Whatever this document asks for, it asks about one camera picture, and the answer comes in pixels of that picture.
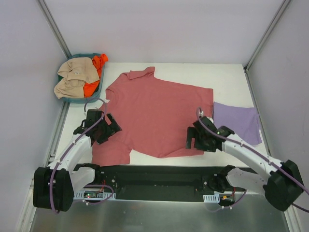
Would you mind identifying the pink red t shirt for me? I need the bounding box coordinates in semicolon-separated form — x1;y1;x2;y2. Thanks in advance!
92;67;213;166

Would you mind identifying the beige t shirt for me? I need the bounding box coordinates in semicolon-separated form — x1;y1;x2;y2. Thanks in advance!
54;58;99;99

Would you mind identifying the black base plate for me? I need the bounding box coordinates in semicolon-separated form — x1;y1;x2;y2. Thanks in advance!
83;165;223;202

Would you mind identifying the left white cable duct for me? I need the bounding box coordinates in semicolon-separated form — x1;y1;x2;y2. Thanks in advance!
73;190;116;201

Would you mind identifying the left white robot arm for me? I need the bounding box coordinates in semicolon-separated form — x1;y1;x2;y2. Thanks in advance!
33;109;122;213

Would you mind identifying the aluminium frame post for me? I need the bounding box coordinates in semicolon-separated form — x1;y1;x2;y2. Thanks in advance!
243;0;293;73
37;0;72;58

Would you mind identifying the right white cable duct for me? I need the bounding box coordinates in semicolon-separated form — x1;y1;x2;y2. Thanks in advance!
203;194;220;203

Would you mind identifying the left aluminium frame post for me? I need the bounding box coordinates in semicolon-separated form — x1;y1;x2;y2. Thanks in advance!
37;0;72;58

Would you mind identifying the orange t shirt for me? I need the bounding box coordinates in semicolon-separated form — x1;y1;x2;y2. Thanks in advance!
83;54;109;98

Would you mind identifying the teal plastic basket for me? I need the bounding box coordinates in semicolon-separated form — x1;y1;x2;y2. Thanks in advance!
60;53;105;104

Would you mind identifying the white cable duct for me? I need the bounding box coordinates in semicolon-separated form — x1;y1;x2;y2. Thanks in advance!
73;190;116;201
203;194;220;203

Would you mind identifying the right aluminium frame post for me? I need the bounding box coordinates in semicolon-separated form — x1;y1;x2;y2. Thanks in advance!
243;0;293;73

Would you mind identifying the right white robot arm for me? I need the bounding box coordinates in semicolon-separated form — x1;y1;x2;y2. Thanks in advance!
186;116;309;211

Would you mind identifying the aluminium front rail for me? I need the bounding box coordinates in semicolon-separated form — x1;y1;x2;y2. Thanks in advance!
30;170;293;194

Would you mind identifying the folded purple t shirt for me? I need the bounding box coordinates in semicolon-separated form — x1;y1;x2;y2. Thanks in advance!
213;102;262;145

